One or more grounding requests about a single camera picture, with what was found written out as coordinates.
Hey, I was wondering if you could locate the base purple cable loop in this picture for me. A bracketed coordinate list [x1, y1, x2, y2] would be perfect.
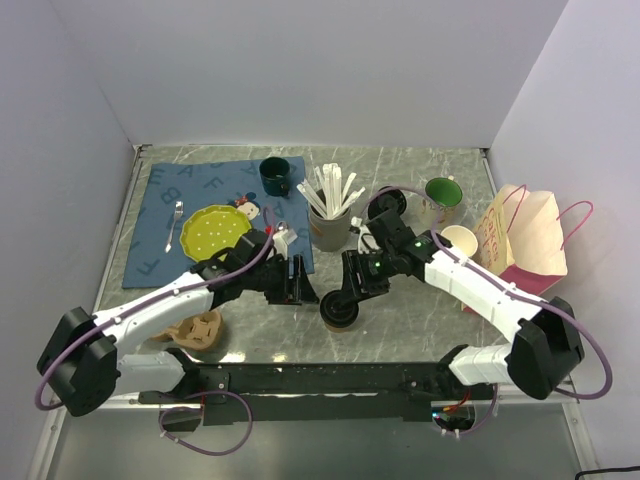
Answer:
[158, 390, 254, 456]

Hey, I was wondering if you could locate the stack of black lids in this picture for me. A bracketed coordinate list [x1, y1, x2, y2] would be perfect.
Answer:
[367, 189, 407, 219]

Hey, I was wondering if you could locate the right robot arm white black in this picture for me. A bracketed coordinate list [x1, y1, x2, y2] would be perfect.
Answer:
[337, 210, 584, 400]

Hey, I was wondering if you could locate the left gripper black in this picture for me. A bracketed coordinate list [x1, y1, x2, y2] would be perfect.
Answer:
[244, 254, 319, 305]

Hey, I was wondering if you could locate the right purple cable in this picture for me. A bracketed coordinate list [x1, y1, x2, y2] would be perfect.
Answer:
[359, 186, 614, 401]

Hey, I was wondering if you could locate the brown cardboard cup carrier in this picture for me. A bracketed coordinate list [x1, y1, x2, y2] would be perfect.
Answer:
[151, 310, 224, 352]

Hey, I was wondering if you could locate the blue alphabet placemat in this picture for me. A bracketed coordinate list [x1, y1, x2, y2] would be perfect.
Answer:
[121, 157, 314, 289]

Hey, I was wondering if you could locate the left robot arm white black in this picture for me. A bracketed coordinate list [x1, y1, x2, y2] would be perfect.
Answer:
[37, 229, 319, 417]

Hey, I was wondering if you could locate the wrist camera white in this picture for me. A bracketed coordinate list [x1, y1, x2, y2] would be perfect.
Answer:
[273, 228, 297, 258]
[350, 216, 380, 254]

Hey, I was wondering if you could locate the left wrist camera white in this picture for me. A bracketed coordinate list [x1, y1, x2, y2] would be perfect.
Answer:
[273, 228, 297, 258]

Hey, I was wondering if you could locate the black plastic cup lid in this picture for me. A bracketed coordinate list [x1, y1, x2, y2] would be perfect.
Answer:
[319, 290, 359, 326]

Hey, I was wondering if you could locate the brown paper coffee cup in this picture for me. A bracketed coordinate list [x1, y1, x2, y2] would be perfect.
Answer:
[325, 324, 355, 333]

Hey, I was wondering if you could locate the stack of paper cups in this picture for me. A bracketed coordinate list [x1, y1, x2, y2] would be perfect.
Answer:
[440, 225, 479, 260]

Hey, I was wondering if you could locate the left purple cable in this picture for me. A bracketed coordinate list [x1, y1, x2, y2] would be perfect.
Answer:
[33, 205, 278, 412]

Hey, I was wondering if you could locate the dark teal mug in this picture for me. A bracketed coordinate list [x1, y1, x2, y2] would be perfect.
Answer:
[259, 157, 291, 197]

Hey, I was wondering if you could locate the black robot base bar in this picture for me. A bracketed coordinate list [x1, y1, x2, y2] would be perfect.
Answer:
[138, 362, 493, 426]

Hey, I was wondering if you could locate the silver fork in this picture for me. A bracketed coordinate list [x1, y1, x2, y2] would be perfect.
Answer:
[164, 201, 184, 253]

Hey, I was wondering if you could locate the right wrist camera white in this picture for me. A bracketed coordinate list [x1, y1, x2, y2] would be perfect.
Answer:
[350, 216, 380, 254]

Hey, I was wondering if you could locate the green inside ceramic mug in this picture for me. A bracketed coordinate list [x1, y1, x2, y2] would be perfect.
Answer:
[422, 176, 463, 230]

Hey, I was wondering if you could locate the cartoon mouse coaster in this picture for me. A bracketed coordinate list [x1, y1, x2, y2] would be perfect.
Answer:
[227, 192, 261, 220]

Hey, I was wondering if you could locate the yellow dotted plate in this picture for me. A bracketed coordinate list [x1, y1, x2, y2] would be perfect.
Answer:
[180, 205, 251, 262]

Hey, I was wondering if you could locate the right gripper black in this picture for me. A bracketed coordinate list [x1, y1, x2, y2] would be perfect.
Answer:
[338, 247, 399, 305]

